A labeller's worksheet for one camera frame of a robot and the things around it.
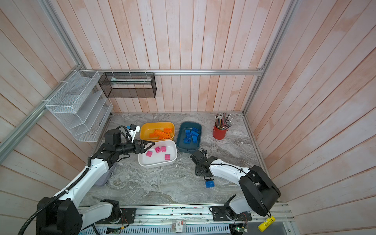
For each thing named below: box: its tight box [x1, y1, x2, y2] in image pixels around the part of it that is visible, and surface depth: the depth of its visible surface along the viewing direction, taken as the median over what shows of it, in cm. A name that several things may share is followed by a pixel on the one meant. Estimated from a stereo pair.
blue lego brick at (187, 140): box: [183, 137, 191, 144], surface depth 103 cm
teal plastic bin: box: [176, 120, 203, 154], surface depth 105 cm
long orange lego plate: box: [153, 129, 171, 140], surface depth 104 cm
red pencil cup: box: [212, 121, 229, 141], surface depth 105 cm
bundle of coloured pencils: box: [214, 112, 235, 130], surface depth 99 cm
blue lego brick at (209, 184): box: [205, 180, 215, 188], surface depth 83 cm
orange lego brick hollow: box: [148, 133, 160, 139], surface depth 106 cm
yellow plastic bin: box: [140, 121, 175, 142], surface depth 106 cm
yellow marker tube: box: [258, 215, 277, 233], surface depth 71 cm
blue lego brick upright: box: [185, 130, 192, 139], surface depth 104 cm
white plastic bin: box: [138, 140, 178, 169], surface depth 97 cm
